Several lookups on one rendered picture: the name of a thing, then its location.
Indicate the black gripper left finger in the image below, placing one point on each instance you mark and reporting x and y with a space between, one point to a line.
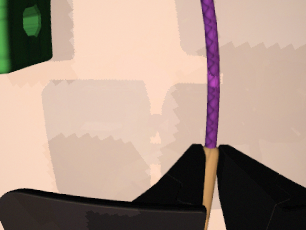
173 203

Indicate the green wooden block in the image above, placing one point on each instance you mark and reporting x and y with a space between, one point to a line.
25 34

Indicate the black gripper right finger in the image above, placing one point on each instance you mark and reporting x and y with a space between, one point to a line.
254 197

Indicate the purple string with wooden stick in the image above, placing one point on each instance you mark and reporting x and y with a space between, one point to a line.
213 68

